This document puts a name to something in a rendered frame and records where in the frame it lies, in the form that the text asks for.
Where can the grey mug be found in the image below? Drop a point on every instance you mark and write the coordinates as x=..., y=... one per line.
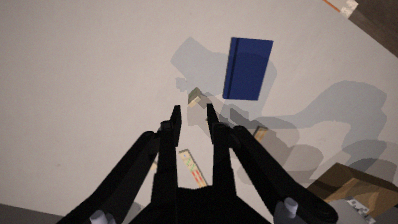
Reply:
x=132, y=213

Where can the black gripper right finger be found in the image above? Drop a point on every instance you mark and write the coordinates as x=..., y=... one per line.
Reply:
x=286, y=200

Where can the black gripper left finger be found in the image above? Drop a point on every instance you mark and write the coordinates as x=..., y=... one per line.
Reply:
x=113, y=198

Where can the dark blue notebook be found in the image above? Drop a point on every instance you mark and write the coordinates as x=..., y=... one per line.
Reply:
x=246, y=66

